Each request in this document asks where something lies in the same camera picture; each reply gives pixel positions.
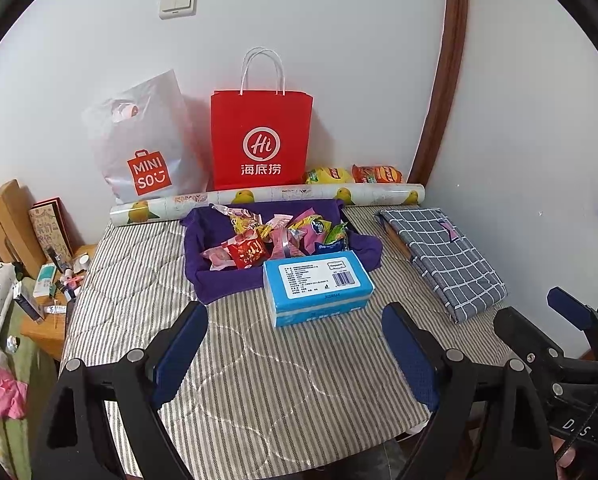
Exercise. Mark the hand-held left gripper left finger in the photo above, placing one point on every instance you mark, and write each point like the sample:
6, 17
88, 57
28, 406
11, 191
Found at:
179, 350

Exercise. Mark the red snack packet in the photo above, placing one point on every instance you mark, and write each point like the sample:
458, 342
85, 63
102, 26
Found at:
249, 252

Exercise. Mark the red paper bag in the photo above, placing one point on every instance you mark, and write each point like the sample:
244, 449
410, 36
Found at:
261, 125

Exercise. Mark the white light switch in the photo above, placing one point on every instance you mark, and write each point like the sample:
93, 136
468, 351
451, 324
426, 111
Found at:
178, 2

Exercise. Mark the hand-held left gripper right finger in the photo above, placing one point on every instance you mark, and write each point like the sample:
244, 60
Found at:
411, 355

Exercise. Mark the white green box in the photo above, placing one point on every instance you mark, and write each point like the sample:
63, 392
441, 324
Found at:
44, 280

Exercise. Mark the orange chips bag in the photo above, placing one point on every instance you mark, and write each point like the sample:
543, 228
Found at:
379, 174

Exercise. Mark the brown wooden door frame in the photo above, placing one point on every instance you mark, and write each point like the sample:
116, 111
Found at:
449, 60

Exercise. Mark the striped quilt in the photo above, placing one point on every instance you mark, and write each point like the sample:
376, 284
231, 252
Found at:
289, 385

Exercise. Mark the silver pink snack packet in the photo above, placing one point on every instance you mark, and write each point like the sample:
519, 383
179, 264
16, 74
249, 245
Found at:
289, 242

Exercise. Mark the blue tissue pack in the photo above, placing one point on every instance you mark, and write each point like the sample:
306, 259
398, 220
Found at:
319, 285

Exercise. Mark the dark tube box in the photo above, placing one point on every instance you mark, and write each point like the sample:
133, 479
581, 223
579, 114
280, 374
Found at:
29, 305

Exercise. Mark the pink cloth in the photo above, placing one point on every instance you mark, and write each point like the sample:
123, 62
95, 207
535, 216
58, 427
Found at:
1, 390

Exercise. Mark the group of small cosmetic bottles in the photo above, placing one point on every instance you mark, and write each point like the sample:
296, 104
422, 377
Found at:
69, 280

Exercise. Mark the grey checked folded cloth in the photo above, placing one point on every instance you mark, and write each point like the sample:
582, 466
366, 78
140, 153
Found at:
439, 260

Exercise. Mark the yellow patterned snack packet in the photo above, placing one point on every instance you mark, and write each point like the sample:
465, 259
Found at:
244, 221

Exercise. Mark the white plastic bag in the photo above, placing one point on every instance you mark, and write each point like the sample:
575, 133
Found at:
144, 135

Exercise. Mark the wooden bedside table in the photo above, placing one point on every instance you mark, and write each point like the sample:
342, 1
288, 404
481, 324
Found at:
44, 335

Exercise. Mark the purple cloth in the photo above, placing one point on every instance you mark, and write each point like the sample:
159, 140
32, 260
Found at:
204, 285

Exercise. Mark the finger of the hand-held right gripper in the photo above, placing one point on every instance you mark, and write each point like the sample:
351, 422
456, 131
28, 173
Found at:
571, 305
521, 335

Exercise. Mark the patterned book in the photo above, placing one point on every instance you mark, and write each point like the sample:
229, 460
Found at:
49, 230

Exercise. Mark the wooden headboard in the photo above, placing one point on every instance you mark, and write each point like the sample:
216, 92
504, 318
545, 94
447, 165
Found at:
4, 225

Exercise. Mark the green blanket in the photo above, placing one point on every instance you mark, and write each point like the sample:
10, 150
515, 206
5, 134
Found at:
14, 450

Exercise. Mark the yellow chips bag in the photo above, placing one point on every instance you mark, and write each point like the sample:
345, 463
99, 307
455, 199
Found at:
329, 175

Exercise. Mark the person's right hand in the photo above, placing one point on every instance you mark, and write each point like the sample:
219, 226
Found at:
564, 457

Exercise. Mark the green snack packet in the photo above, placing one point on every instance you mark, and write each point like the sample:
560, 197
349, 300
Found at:
336, 237

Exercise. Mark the pink yellow sweet potato packet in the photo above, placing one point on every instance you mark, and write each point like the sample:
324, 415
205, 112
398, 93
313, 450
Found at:
315, 227

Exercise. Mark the duck-print wrapping roll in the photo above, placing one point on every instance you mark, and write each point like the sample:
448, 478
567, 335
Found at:
289, 194

